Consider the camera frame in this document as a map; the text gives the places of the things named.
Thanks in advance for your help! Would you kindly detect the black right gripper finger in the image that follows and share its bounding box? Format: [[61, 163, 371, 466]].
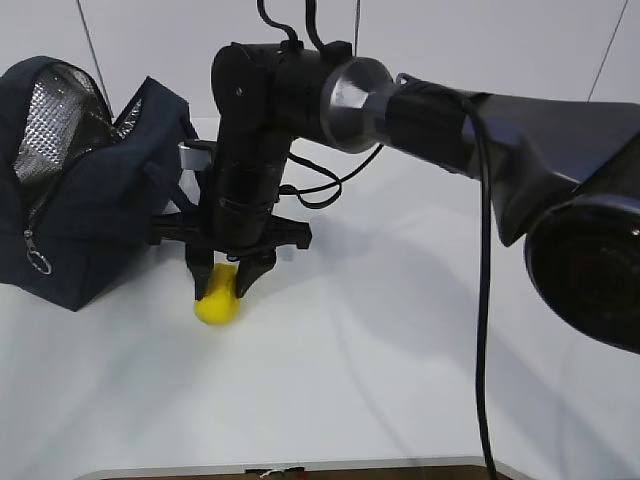
[[185, 244, 214, 300], [235, 250, 277, 298]]

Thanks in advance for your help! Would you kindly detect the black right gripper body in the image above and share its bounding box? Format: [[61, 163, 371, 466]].
[[148, 200, 312, 263]]

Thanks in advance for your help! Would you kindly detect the yellow lemon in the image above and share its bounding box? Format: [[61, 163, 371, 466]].
[[194, 263, 240, 325]]

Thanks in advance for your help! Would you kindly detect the navy blue lunch bag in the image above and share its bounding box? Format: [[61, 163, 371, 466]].
[[1, 56, 196, 311]]

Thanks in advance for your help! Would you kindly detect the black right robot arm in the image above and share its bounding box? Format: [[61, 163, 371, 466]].
[[150, 42, 639, 353]]

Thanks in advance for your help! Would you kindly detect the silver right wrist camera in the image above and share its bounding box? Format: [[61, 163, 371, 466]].
[[178, 139, 217, 172]]

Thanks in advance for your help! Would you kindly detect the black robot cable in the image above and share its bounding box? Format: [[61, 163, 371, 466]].
[[257, 0, 499, 480]]

